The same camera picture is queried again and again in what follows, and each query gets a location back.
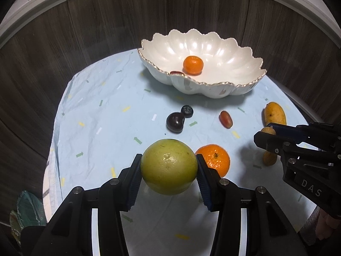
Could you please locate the small mandarin in bowl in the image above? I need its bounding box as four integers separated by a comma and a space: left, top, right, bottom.
183, 55, 204, 76

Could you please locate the yellow mango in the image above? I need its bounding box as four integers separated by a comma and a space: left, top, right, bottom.
264, 102, 287, 125

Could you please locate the dark purple plum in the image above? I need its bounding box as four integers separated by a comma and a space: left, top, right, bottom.
166, 112, 185, 134

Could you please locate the green round pomelo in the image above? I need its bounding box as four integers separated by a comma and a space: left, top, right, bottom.
140, 139, 198, 195

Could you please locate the large orange mandarin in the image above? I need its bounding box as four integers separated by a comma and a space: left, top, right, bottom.
195, 144, 231, 177

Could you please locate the person's right hand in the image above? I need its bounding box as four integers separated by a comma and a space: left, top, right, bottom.
315, 209, 340, 240

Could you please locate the light blue tablecloth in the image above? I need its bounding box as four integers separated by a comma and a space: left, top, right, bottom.
43, 50, 316, 255

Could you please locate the green woven fan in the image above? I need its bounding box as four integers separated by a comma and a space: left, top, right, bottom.
9, 190, 47, 246

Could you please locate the brown longan fruit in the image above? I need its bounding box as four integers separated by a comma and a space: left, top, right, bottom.
261, 127, 276, 135

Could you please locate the white scalloped ceramic bowl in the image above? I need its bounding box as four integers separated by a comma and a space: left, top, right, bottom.
137, 28, 267, 99

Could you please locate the small orange kumquat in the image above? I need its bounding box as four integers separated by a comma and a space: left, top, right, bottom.
262, 151, 277, 166

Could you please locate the red grape in bowl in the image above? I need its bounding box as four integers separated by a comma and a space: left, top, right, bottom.
170, 71, 185, 76

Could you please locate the blueberry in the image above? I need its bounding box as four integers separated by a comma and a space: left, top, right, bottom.
180, 105, 194, 118

